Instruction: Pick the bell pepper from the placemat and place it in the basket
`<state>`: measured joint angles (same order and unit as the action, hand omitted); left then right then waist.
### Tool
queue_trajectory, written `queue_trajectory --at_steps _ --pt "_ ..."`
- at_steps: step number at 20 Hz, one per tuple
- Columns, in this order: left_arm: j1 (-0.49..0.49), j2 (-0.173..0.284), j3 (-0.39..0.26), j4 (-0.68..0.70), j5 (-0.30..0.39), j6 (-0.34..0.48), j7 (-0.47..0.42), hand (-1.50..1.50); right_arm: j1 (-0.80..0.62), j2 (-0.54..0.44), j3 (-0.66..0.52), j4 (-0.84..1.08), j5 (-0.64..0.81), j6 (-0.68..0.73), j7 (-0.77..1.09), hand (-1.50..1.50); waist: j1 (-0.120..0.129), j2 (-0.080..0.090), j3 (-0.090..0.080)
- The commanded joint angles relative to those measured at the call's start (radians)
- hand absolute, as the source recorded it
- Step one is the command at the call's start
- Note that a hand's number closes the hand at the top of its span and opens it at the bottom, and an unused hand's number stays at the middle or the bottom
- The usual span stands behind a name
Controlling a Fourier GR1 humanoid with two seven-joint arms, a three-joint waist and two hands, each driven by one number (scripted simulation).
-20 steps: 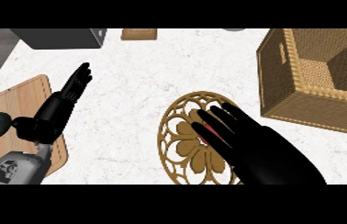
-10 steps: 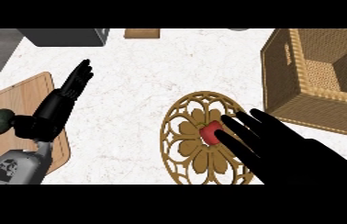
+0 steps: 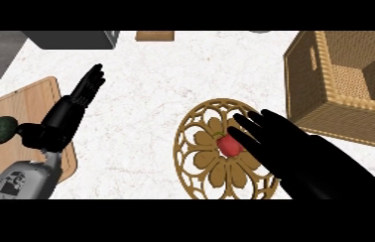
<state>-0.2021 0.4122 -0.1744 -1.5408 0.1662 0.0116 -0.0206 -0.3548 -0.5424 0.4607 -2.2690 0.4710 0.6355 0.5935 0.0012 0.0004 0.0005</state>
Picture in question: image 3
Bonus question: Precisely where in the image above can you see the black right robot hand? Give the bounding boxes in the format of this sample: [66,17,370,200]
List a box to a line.
[225,108,375,200]

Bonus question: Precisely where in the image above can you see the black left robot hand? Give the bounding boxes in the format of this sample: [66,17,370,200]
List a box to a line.
[16,63,106,154]

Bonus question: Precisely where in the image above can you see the red bell pepper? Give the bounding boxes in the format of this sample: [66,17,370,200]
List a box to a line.
[212,131,246,159]

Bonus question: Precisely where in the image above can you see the round gold cutout placemat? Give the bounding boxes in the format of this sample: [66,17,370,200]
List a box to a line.
[171,98,281,200]

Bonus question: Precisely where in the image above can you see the brown wicker basket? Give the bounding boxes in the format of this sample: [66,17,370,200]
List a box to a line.
[281,30,375,147]

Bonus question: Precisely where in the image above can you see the wooden cutting board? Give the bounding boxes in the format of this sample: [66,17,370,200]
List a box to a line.
[0,75,79,184]

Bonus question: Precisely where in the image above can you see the dark green avocado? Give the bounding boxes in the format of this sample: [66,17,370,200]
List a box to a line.
[0,116,20,145]

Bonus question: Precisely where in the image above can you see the dark grey appliance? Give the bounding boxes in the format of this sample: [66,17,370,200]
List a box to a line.
[20,30,120,51]

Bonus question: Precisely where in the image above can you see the small wooden block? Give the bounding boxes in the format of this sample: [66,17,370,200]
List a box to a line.
[134,30,175,43]

